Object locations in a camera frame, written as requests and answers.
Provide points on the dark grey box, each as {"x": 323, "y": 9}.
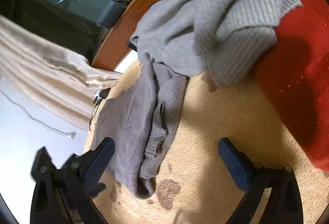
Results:
{"x": 111, "y": 13}

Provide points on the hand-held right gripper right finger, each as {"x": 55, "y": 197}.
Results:
{"x": 234, "y": 165}

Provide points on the orange wooden headboard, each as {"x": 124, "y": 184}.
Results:
{"x": 120, "y": 34}

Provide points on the mauve knit sweater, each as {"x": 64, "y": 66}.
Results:
{"x": 133, "y": 136}

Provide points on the yellow spotted blanket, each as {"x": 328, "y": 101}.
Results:
{"x": 218, "y": 116}

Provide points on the small black device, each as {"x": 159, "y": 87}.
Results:
{"x": 131, "y": 45}

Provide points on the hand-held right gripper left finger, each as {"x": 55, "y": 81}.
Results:
{"x": 99, "y": 162}

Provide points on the beige pleated curtain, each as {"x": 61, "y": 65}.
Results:
{"x": 46, "y": 72}

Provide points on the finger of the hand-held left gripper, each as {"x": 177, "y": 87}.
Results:
{"x": 99, "y": 187}
{"x": 41, "y": 159}

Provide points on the light grey ribbed sweater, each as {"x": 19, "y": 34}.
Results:
{"x": 192, "y": 21}

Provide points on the red cloth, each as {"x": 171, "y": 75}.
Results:
{"x": 295, "y": 72}

